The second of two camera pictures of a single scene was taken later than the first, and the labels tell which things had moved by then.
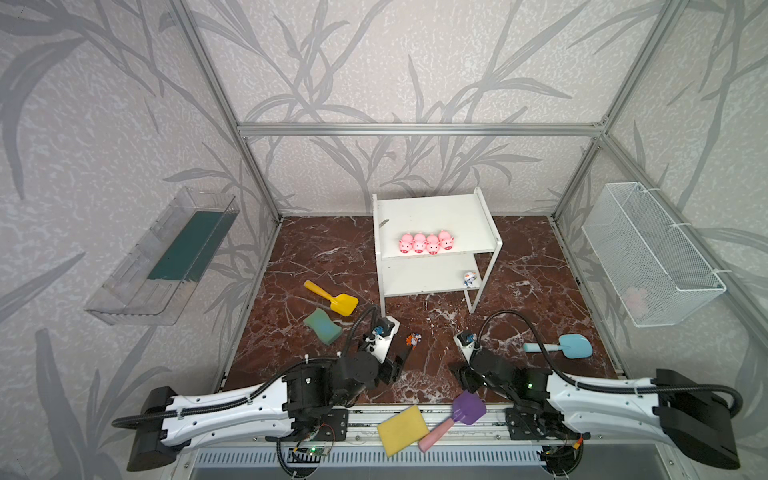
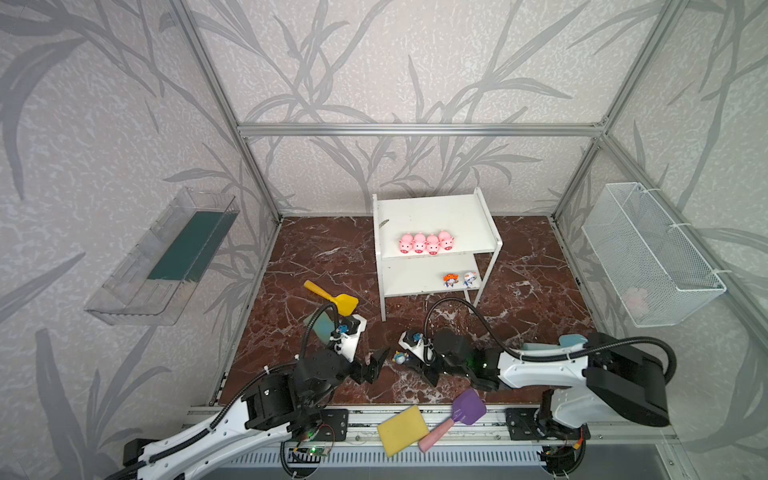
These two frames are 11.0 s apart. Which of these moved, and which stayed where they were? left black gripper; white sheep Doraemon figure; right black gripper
Moved: left black gripper; right black gripper
Stayed: white sheep Doraemon figure
